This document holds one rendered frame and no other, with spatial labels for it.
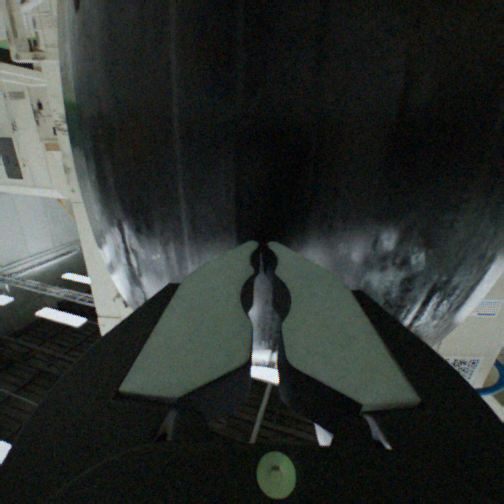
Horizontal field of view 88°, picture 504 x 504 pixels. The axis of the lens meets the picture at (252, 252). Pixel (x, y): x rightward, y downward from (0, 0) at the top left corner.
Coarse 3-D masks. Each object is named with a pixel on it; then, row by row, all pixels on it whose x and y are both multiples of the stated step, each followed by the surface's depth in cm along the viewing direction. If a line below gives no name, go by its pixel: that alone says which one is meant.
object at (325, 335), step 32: (288, 256) 10; (288, 288) 9; (320, 288) 9; (288, 320) 7; (320, 320) 7; (352, 320) 7; (288, 352) 6; (320, 352) 6; (352, 352) 6; (384, 352) 6; (288, 384) 6; (320, 384) 6; (352, 384) 6; (384, 384) 6; (320, 416) 6
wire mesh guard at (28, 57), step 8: (0, 0) 57; (8, 0) 58; (48, 0) 58; (0, 8) 58; (8, 8) 58; (8, 16) 58; (8, 24) 59; (40, 24) 59; (8, 32) 59; (16, 32) 60; (8, 40) 60; (32, 40) 61; (56, 40) 60; (16, 48) 61; (16, 56) 61; (24, 56) 61; (32, 56) 61; (40, 56) 61; (48, 56) 61; (56, 56) 61
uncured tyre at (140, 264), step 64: (64, 0) 13; (128, 0) 10; (192, 0) 10; (256, 0) 10; (320, 0) 10; (384, 0) 10; (448, 0) 10; (64, 64) 14; (128, 64) 11; (192, 64) 11; (256, 64) 11; (320, 64) 11; (384, 64) 11; (448, 64) 11; (128, 128) 12; (192, 128) 11; (256, 128) 11; (320, 128) 11; (384, 128) 11; (448, 128) 11; (128, 192) 13; (192, 192) 12; (256, 192) 12; (320, 192) 12; (384, 192) 12; (448, 192) 12; (128, 256) 15; (192, 256) 14; (320, 256) 14; (384, 256) 14; (448, 256) 14; (256, 320) 17; (448, 320) 17
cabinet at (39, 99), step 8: (40, 64) 341; (32, 88) 358; (40, 88) 354; (32, 96) 363; (40, 96) 359; (48, 96) 355; (32, 104) 368; (40, 104) 363; (48, 104) 360; (40, 112) 368; (48, 112) 364; (40, 120) 373; (48, 120) 369; (40, 128) 378; (48, 128) 374; (40, 136) 383; (48, 136) 379; (56, 136) 375
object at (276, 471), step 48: (192, 432) 5; (336, 432) 5; (96, 480) 4; (144, 480) 4; (192, 480) 4; (240, 480) 4; (288, 480) 4; (336, 480) 4; (384, 480) 4; (432, 480) 4
